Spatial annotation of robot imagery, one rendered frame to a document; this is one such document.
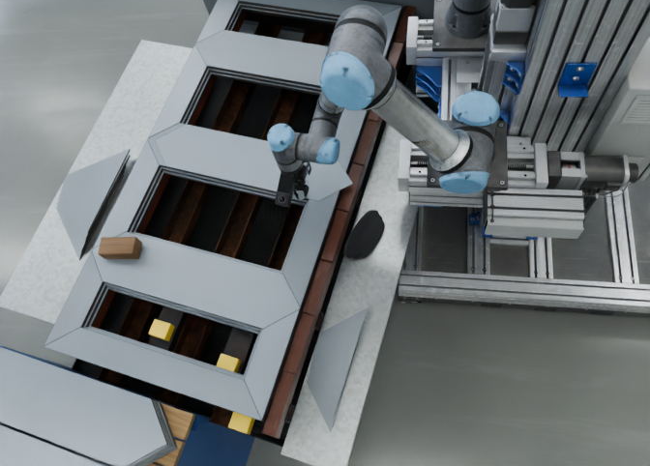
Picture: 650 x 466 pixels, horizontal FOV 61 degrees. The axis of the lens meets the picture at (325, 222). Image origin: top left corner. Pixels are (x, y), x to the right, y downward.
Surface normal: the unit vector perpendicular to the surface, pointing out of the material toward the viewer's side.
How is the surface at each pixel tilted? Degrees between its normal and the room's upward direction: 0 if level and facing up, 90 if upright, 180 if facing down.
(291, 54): 0
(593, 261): 0
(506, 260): 0
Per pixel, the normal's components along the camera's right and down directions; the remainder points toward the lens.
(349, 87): -0.33, 0.83
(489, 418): -0.13, -0.41
